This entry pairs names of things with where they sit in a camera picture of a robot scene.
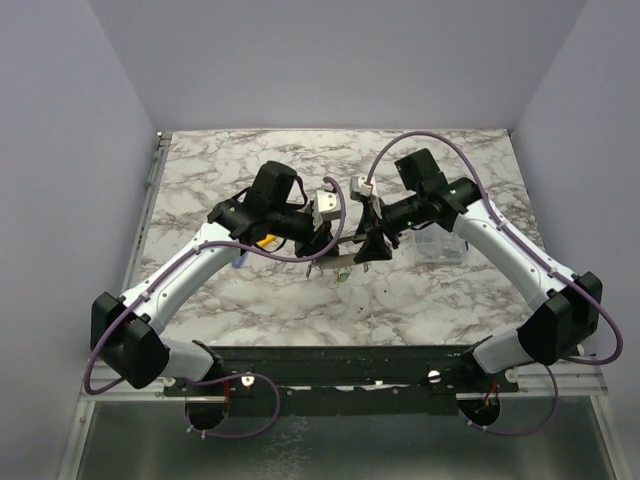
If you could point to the aluminium table edge rail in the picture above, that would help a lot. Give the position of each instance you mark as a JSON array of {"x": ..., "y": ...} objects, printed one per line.
[{"x": 76, "y": 441}]

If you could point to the clear plastic box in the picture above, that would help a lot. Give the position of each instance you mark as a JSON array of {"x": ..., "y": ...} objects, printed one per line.
[{"x": 433, "y": 245}]

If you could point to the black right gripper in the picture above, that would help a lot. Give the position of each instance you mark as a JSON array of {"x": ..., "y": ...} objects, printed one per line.
[{"x": 374, "y": 226}]

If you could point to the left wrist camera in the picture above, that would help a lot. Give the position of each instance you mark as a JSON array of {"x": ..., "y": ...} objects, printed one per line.
[{"x": 326, "y": 207}]

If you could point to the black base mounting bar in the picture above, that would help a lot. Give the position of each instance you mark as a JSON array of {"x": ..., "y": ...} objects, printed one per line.
[{"x": 340, "y": 381}]

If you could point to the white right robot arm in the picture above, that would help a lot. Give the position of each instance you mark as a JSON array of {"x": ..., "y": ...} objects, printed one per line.
[{"x": 563, "y": 303}]

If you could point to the blue red screwdriver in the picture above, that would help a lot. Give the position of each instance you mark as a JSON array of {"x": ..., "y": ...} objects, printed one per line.
[{"x": 240, "y": 261}]

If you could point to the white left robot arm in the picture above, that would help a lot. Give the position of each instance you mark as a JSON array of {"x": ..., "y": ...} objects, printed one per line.
[{"x": 126, "y": 329}]

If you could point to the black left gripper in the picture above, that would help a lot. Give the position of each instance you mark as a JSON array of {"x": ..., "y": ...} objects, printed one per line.
[{"x": 315, "y": 241}]

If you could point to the yellow handled tool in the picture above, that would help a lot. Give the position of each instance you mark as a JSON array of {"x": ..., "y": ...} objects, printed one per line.
[{"x": 266, "y": 241}]

